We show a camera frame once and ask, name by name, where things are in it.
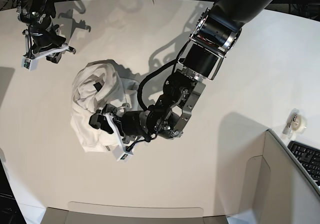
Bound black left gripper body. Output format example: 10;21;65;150
98;104;150;143

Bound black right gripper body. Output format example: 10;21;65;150
27;24;66;58

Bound white t-shirt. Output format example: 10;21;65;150
70;59;139;153

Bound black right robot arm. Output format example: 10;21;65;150
17;0;76;71

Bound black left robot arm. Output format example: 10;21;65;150
88;0;273;142

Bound beige cardboard box right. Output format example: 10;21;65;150
226;129;320;224

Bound clear tape dispenser roll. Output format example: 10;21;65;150
282;108;308;140

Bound black computer keyboard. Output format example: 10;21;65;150
287;141;320;186

